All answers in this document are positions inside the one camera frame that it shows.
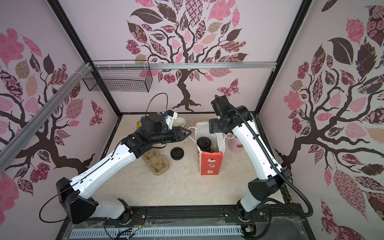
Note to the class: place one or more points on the pulp cup carrier tray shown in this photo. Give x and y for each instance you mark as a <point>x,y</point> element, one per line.
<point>155,162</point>

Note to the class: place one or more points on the red white paper bag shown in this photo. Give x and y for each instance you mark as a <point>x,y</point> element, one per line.
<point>210,163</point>

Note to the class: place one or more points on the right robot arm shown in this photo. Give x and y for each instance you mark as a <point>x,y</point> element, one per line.
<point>271,175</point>

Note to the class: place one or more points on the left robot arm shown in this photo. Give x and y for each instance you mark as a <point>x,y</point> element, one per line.
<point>76,195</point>

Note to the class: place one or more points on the black wire basket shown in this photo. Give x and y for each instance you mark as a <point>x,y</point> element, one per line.
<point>120,76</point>

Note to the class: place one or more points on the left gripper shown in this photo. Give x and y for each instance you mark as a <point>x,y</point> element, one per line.
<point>178,135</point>

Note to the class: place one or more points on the aluminium frame bar back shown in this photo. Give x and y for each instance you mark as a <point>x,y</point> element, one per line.
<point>189,66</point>

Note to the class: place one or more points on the stack of black lids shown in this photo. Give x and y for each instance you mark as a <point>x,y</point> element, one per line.
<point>177,153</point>

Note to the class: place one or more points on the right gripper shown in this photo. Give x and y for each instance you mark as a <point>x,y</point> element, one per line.
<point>213,126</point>

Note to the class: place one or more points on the stack of paper cups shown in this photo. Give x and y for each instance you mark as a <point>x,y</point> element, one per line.
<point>179,122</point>

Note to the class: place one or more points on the white cable duct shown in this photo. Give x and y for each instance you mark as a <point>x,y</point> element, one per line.
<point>154,232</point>

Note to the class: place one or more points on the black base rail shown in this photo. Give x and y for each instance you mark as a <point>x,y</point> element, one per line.
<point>269,223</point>

